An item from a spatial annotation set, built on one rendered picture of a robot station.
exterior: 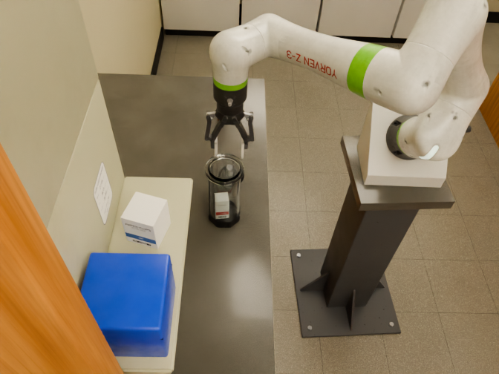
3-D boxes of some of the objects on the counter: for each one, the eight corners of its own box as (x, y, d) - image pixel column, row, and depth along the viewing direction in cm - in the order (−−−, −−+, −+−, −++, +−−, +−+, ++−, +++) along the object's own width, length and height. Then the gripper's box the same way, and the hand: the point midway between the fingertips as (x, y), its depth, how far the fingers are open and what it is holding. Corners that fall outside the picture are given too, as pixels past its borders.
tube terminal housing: (27, 454, 99) (-267, 294, 39) (65, 313, 119) (-91, 70, 60) (142, 455, 100) (23, 300, 40) (160, 315, 120) (99, 76, 61)
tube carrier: (206, 226, 137) (203, 181, 121) (208, 199, 144) (206, 152, 128) (241, 228, 138) (243, 182, 121) (242, 199, 145) (244, 153, 128)
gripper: (191, 105, 122) (195, 163, 139) (267, 107, 123) (261, 165, 140) (194, 87, 126) (197, 146, 144) (266, 90, 127) (261, 148, 145)
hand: (229, 149), depth 140 cm, fingers open, 7 cm apart
